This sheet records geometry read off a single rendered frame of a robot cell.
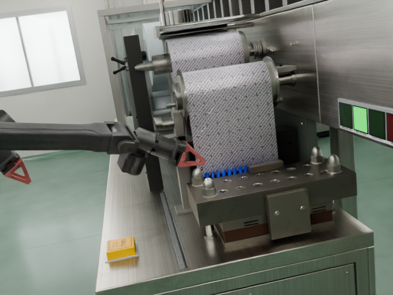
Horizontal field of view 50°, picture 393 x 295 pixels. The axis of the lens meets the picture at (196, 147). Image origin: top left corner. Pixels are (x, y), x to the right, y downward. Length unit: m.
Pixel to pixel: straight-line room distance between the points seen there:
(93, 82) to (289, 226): 5.84
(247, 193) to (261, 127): 0.25
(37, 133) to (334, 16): 0.71
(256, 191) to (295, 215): 0.11
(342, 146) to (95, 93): 5.55
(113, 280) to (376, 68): 0.71
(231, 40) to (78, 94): 5.45
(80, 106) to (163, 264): 5.82
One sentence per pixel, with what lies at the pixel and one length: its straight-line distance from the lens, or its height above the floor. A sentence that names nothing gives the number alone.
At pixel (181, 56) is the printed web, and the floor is 1.35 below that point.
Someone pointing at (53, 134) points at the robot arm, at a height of 1.23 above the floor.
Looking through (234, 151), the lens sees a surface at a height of 1.08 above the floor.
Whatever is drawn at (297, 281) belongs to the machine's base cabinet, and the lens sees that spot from 1.07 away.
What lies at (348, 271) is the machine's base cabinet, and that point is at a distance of 1.12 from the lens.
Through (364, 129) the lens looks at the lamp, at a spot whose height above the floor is 1.17.
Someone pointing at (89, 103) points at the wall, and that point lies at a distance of 6.73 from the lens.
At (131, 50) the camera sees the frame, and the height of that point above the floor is 1.39.
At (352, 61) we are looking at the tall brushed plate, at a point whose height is 1.30.
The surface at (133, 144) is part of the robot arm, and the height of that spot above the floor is 1.17.
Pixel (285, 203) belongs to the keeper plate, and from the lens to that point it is 1.02.
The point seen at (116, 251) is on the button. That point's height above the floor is 0.92.
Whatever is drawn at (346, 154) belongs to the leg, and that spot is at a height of 0.97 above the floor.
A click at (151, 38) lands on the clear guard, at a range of 2.15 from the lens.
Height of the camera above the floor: 1.39
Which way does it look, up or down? 14 degrees down
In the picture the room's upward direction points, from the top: 8 degrees counter-clockwise
